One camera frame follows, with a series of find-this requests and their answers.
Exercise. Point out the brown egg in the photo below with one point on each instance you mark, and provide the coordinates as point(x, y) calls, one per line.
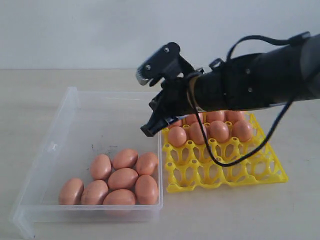
point(234, 116)
point(120, 197)
point(95, 193)
point(123, 178)
point(243, 130)
point(146, 190)
point(146, 163)
point(219, 131)
point(196, 134)
point(193, 118)
point(178, 123)
point(215, 116)
point(71, 192)
point(101, 167)
point(177, 136)
point(125, 158)

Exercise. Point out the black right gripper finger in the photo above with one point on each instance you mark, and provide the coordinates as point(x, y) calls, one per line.
point(156, 123)
point(173, 119)

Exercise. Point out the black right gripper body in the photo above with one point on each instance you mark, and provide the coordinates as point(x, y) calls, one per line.
point(175, 98)

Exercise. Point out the clear plastic container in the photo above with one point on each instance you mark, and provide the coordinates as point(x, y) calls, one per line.
point(87, 123)

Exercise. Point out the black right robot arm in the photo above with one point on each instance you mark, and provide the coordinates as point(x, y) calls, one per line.
point(248, 82)

